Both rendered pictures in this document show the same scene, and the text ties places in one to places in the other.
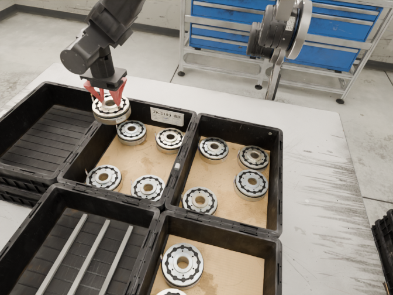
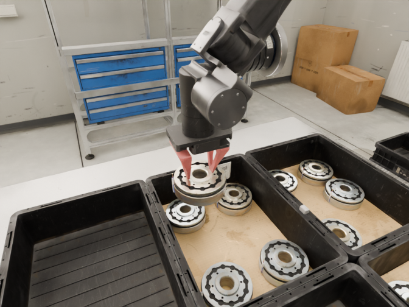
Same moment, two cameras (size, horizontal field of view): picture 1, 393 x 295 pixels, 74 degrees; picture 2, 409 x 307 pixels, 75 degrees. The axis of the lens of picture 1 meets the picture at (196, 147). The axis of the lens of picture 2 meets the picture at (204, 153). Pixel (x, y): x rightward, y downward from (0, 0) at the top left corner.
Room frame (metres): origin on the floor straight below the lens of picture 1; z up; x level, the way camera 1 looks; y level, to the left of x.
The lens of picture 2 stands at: (0.23, 0.47, 1.37)
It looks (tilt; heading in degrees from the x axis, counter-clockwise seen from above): 34 degrees down; 327
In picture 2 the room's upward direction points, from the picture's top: straight up
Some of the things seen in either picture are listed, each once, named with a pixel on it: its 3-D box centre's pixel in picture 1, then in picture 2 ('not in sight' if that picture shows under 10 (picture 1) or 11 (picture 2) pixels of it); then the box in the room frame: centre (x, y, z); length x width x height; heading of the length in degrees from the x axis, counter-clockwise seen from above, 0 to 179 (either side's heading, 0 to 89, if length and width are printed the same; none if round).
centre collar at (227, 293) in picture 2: (103, 177); (227, 283); (0.45, 0.27, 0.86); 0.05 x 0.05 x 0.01
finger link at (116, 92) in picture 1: (111, 90); (204, 153); (0.57, 0.24, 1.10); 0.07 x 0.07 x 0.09; 80
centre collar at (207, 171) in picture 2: (110, 103); (199, 174); (0.58, 0.25, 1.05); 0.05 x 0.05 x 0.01
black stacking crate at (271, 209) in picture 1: (228, 175); (325, 195); (0.51, -0.11, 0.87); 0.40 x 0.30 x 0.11; 171
